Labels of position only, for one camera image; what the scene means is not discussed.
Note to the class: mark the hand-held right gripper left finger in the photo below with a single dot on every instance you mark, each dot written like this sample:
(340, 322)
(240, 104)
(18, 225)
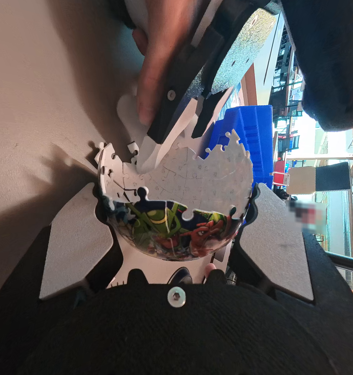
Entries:
(76, 249)

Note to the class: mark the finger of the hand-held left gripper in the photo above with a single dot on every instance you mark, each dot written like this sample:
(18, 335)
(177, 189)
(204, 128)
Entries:
(164, 143)
(211, 114)

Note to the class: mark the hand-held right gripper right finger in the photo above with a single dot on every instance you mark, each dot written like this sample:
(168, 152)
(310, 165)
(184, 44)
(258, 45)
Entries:
(274, 249)

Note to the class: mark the colourful half-built puzzle ball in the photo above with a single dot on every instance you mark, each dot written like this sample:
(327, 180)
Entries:
(194, 175)

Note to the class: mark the person's right hand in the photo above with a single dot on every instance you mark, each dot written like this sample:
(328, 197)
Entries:
(211, 269)

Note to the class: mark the person's left hand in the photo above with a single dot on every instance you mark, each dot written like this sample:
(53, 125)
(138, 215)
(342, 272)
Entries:
(170, 44)

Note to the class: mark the blue printed sheet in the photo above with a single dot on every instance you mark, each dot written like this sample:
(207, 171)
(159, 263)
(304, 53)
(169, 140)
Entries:
(239, 93)

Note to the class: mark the blue plastic bin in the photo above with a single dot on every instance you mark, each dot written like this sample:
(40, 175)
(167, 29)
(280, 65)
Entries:
(252, 131)

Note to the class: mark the black metal bar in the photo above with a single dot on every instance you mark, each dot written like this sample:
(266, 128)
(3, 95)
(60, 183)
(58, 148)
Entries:
(346, 263)

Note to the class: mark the beige board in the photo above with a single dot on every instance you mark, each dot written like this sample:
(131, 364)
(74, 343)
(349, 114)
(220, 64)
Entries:
(301, 180)

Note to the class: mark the red box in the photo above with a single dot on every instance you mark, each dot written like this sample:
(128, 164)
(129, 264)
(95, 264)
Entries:
(279, 170)

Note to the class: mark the black board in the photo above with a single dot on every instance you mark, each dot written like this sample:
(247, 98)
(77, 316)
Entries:
(331, 176)

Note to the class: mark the black round stand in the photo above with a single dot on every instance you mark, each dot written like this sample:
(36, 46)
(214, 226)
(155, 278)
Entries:
(180, 277)

